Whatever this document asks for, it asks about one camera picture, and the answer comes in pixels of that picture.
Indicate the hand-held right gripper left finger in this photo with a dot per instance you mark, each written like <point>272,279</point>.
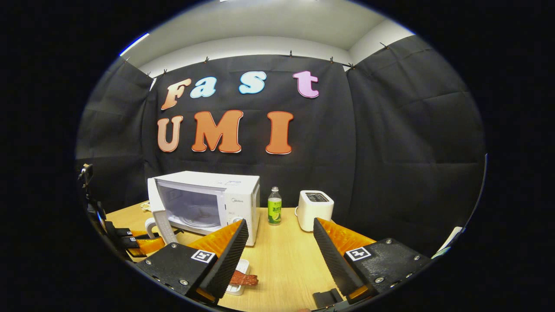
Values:
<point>232,255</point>

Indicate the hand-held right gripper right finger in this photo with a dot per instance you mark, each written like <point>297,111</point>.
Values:
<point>331,258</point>

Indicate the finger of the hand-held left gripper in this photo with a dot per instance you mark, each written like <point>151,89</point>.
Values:
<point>130,243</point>
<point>125,233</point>

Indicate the red meat strip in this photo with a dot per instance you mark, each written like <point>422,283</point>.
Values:
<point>245,279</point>

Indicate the white microwave oven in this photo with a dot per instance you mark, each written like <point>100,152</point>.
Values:
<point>243,195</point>

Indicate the small white rectangular tray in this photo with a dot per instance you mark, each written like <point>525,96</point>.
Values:
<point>243,265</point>

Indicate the white divided snack dish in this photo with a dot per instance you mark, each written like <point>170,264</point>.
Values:
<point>144,206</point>

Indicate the glass turntable plate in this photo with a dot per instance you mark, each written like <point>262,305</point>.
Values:
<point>201,220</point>

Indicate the white toaster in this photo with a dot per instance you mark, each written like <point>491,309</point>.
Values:
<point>314,212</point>

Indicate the green label drink bottle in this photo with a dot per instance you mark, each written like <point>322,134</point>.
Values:
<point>274,212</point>

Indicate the ceiling light panel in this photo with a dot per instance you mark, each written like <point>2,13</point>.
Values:
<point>134,43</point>

